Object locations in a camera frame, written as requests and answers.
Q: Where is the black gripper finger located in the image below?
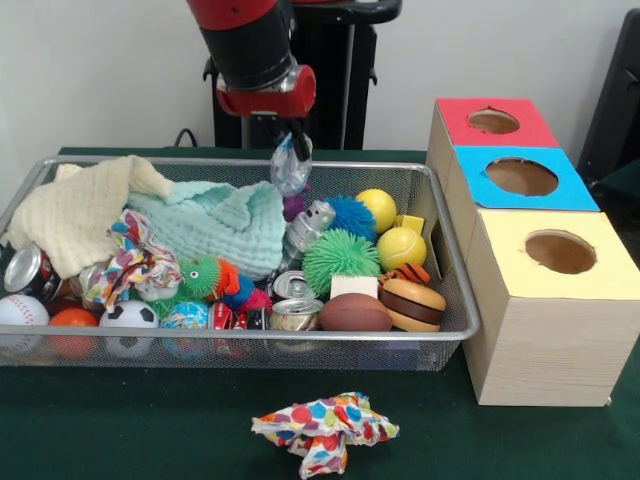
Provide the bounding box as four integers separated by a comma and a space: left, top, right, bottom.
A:
267, 117, 286, 150
289, 117, 314, 162

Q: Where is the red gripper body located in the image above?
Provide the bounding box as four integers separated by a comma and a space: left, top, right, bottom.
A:
215, 64, 318, 120

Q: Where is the clear plastic wrapper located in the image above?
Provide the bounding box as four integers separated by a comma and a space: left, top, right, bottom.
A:
269, 132, 314, 197

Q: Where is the small blue spiky ball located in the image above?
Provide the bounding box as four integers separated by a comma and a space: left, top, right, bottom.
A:
324, 195, 377, 244

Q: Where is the teal knitted cloth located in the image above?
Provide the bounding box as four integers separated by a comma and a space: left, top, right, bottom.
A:
127, 180, 287, 281

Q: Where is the small green spiky ball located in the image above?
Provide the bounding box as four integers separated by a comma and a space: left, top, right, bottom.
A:
302, 229, 382, 300

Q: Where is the polka dot cloth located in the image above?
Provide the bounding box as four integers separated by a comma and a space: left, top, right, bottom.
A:
251, 391, 400, 480
82, 209, 182, 307

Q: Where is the cream knitted cloth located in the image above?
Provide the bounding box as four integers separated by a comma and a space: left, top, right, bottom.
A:
2, 154, 175, 279

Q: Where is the shallow clear mesh bin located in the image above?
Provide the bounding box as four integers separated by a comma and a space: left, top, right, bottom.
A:
0, 154, 482, 371

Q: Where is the wooden box with three holes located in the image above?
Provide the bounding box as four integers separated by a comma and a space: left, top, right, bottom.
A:
426, 97, 640, 407

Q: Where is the yellow smiley ball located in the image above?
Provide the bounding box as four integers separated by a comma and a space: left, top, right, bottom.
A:
355, 188, 398, 234

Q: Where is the green and orange spiky toy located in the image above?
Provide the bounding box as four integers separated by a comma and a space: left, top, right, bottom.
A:
179, 255, 241, 301

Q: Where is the brown toy football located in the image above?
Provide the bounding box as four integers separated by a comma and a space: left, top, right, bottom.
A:
318, 293, 395, 332

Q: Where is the wooden burger toy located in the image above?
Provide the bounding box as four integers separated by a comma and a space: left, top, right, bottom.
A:
378, 277, 447, 332

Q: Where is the black and white soccer ball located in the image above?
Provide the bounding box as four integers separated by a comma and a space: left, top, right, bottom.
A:
98, 299, 160, 359

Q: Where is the black upright panel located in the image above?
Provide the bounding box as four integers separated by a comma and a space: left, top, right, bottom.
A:
575, 8, 640, 176

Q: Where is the dark green table cloth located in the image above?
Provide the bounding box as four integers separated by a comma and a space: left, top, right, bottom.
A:
587, 159, 640, 241
0, 145, 640, 480

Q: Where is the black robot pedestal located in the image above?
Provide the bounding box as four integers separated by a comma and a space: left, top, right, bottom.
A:
202, 0, 404, 150

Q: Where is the black looped cable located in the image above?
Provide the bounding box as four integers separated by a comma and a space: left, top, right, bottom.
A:
172, 127, 216, 149

